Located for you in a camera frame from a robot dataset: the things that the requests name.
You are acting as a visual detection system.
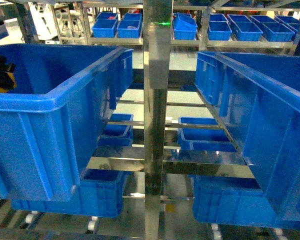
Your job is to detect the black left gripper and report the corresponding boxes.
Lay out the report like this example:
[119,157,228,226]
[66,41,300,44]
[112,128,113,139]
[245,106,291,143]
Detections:
[0,55,16,82]

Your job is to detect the yellow toy building block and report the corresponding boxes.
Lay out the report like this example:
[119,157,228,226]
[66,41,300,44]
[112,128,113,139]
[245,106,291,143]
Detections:
[0,79,17,93]

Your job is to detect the large blue crate left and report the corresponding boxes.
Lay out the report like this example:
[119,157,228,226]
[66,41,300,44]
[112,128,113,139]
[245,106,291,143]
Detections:
[0,44,133,201]

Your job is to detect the large blue crate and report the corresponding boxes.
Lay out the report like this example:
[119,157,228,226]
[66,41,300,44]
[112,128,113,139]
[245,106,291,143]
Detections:
[195,51,300,221]
[0,44,133,201]

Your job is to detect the small blue bin mid-left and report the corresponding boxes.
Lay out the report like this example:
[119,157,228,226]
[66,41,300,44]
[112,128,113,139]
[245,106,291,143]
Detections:
[98,124,134,147]

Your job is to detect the lower left blue crate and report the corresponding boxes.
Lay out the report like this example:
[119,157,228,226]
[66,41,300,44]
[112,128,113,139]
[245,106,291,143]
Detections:
[11,169,131,218]

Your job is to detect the small blue bin mid-right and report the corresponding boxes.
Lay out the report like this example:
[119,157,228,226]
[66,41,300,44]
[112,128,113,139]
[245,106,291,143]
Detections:
[177,128,237,152]

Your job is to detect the lower right blue crate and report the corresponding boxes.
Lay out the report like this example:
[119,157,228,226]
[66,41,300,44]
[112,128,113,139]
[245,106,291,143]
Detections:
[189,175,300,230]

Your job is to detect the large blue crate right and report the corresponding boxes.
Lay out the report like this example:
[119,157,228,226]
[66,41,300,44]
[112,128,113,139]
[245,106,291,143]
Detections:
[195,51,300,221]

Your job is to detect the steel vertical rack post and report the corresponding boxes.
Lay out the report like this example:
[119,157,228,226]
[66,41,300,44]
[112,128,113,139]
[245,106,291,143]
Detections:
[143,0,174,240]

